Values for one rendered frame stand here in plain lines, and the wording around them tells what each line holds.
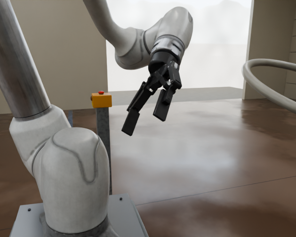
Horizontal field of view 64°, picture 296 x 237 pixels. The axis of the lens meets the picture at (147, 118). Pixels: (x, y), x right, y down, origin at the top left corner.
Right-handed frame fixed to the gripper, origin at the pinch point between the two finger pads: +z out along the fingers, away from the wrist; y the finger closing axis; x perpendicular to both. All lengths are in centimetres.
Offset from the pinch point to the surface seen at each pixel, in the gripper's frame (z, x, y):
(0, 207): 22, -1, -221
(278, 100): -22.7, 32.1, 13.4
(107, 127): -41, 22, -96
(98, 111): -46, 11, -93
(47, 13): -386, -114, -452
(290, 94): -575, 609, -282
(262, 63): -54, 41, 1
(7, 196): 10, 1, -236
